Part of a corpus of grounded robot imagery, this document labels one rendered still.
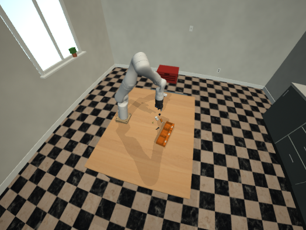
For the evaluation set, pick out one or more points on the orange rack of three bins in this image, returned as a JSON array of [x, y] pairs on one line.
[[165, 133]]

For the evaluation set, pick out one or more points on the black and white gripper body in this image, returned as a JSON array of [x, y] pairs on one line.
[[159, 101]]

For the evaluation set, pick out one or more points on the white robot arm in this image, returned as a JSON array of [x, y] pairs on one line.
[[139, 65]]

